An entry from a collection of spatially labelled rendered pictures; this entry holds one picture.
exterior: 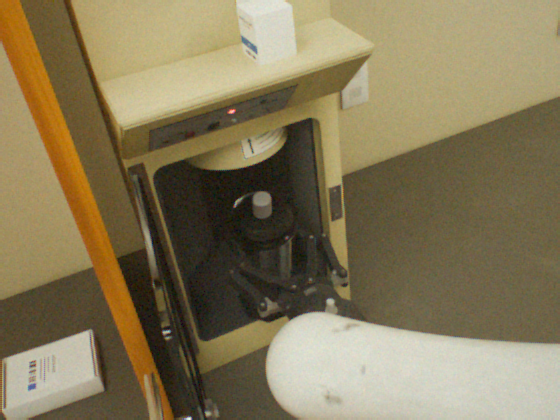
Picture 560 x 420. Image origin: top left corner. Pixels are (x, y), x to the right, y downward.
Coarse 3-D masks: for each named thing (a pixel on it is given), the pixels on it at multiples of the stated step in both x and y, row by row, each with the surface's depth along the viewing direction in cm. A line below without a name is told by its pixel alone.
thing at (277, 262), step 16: (256, 192) 98; (272, 192) 98; (240, 240) 92; (272, 240) 92; (256, 256) 95; (272, 256) 95; (288, 256) 98; (272, 272) 99; (288, 272) 102; (256, 288) 102
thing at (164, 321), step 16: (144, 208) 76; (144, 224) 73; (144, 240) 71; (160, 288) 64; (160, 304) 62; (176, 304) 92; (160, 320) 61; (176, 336) 67; (176, 352) 61; (176, 368) 62; (192, 368) 87; (192, 384) 73; (192, 400) 65; (192, 416) 67
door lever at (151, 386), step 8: (144, 376) 79; (152, 376) 79; (144, 384) 78; (152, 384) 78; (152, 392) 77; (152, 400) 76; (160, 400) 76; (152, 408) 75; (160, 408) 75; (152, 416) 74; (160, 416) 74; (184, 416) 74
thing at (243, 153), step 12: (276, 132) 97; (240, 144) 93; (252, 144) 94; (264, 144) 95; (276, 144) 96; (204, 156) 94; (216, 156) 94; (228, 156) 93; (240, 156) 93; (252, 156) 94; (264, 156) 95; (204, 168) 95; (216, 168) 94; (228, 168) 94
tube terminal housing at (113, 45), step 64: (64, 0) 79; (128, 0) 73; (192, 0) 76; (320, 0) 84; (128, 64) 77; (256, 128) 90; (320, 128) 95; (128, 192) 98; (320, 192) 105; (192, 320) 104
